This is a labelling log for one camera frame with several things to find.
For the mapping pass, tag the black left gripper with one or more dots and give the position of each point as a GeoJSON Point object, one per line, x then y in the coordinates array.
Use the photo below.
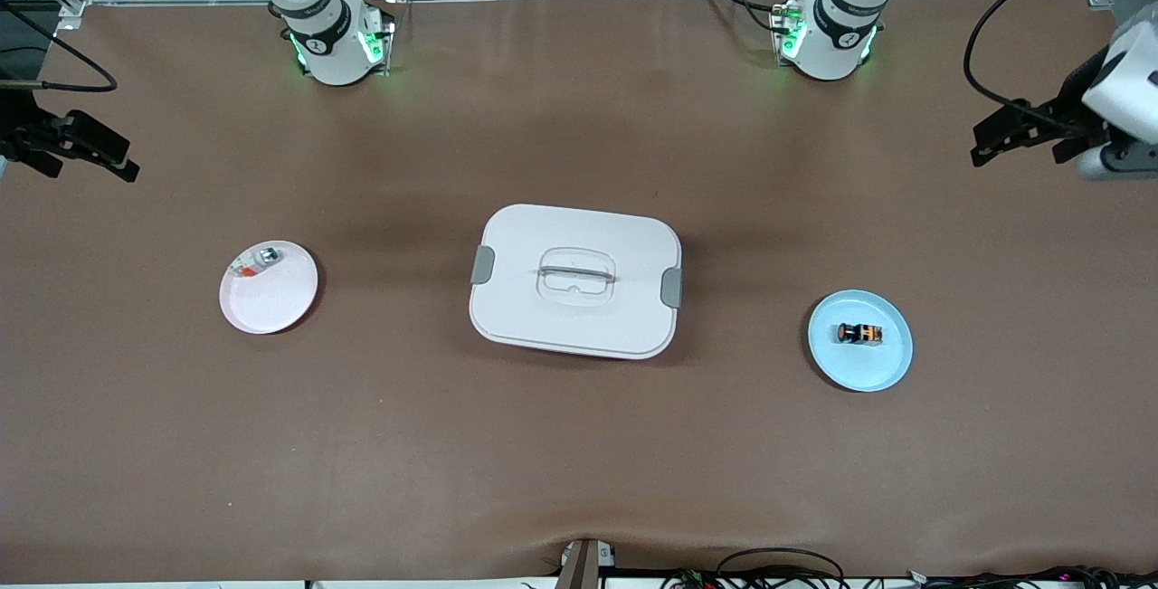
{"type": "Point", "coordinates": [1070, 109]}

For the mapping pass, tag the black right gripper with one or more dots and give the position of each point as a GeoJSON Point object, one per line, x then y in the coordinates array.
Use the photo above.
{"type": "Point", "coordinates": [20, 135]}

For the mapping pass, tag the orange black push-button switch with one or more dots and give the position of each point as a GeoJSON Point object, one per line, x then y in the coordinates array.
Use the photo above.
{"type": "Point", "coordinates": [859, 334]}

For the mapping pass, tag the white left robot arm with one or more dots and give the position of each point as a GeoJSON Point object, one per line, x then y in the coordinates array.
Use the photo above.
{"type": "Point", "coordinates": [832, 37]}

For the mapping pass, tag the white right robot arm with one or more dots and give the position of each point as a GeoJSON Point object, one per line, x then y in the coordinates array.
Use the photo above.
{"type": "Point", "coordinates": [326, 46]}

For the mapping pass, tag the pink round plate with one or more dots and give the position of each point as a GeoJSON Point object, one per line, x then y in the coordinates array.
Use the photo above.
{"type": "Point", "coordinates": [271, 299]}

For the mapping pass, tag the blue round plate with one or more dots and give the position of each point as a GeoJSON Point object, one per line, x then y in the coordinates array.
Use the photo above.
{"type": "Point", "coordinates": [859, 367]}

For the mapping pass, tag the grey box latch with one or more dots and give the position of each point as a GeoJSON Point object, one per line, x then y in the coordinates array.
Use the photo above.
{"type": "Point", "coordinates": [671, 288]}
{"type": "Point", "coordinates": [482, 264]}

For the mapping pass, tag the white lidded storage box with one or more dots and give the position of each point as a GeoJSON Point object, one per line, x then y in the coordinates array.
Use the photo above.
{"type": "Point", "coordinates": [579, 236]}

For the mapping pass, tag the brown table cover mat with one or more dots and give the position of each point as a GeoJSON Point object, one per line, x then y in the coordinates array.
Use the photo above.
{"type": "Point", "coordinates": [579, 444]}

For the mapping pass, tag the brown camera mount post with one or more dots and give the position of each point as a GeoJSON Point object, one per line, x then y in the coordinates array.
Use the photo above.
{"type": "Point", "coordinates": [583, 566]}

